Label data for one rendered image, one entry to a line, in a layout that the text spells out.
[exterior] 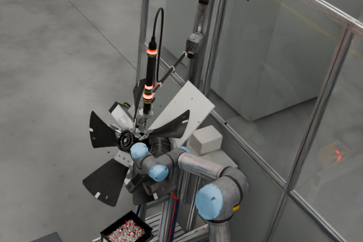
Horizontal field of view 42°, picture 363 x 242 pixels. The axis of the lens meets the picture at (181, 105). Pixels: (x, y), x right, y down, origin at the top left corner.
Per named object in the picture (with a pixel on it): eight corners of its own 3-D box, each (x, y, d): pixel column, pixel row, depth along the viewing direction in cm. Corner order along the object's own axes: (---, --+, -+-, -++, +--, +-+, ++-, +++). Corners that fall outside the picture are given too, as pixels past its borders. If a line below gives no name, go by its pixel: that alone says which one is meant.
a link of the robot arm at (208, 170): (261, 168, 181) (178, 139, 218) (241, 180, 175) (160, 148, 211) (263, 195, 185) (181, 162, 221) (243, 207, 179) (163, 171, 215)
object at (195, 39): (191, 43, 280) (193, 31, 275) (202, 47, 278) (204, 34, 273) (185, 51, 272) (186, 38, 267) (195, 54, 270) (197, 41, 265)
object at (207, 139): (206, 133, 316) (209, 121, 309) (220, 148, 306) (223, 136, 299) (185, 141, 307) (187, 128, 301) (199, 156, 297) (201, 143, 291)
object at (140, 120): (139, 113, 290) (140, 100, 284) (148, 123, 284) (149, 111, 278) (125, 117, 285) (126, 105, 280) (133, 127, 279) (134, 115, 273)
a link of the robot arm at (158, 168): (176, 162, 205) (160, 148, 211) (156, 172, 198) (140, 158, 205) (174, 175, 209) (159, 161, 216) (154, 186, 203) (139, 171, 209)
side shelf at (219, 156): (204, 134, 319) (204, 131, 317) (236, 169, 297) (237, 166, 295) (174, 145, 308) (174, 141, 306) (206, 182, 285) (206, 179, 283)
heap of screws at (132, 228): (129, 220, 257) (129, 216, 255) (147, 236, 250) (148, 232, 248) (102, 240, 245) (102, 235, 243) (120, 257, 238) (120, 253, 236)
